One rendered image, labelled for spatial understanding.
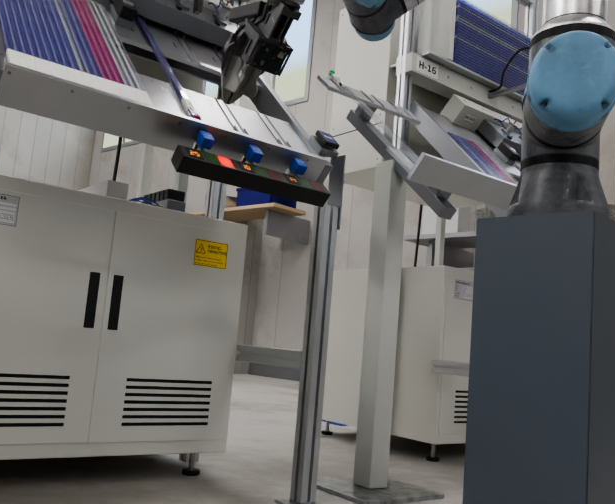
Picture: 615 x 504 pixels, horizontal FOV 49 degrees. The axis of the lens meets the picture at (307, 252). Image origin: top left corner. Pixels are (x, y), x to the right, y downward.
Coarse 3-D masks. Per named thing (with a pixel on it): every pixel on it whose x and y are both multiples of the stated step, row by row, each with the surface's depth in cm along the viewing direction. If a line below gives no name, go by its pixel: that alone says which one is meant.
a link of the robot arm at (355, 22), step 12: (396, 0) 114; (408, 0) 114; (420, 0) 116; (348, 12) 114; (384, 12) 114; (396, 12) 115; (360, 24) 116; (372, 24) 115; (384, 24) 117; (360, 36) 122; (372, 36) 119; (384, 36) 121
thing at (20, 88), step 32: (0, 96) 108; (32, 96) 110; (64, 96) 112; (96, 96) 115; (96, 128) 118; (128, 128) 121; (160, 128) 124; (192, 128) 126; (224, 128) 130; (288, 160) 140; (320, 160) 144
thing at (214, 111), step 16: (0, 32) 119; (0, 48) 114; (144, 80) 135; (160, 80) 140; (160, 96) 133; (176, 96) 137; (192, 96) 141; (208, 96) 146; (176, 112) 130; (208, 112) 139; (224, 112) 143; (240, 112) 148; (256, 112) 154; (240, 128) 140; (256, 128) 145; (272, 128) 150; (288, 128) 156; (288, 144) 146; (304, 144) 153
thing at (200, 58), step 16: (96, 0) 160; (128, 32) 153; (160, 32) 165; (128, 48) 158; (144, 48) 153; (160, 48) 156; (176, 48) 162; (192, 48) 168; (208, 48) 175; (176, 64) 166; (192, 64) 160; (208, 64) 164; (208, 80) 169
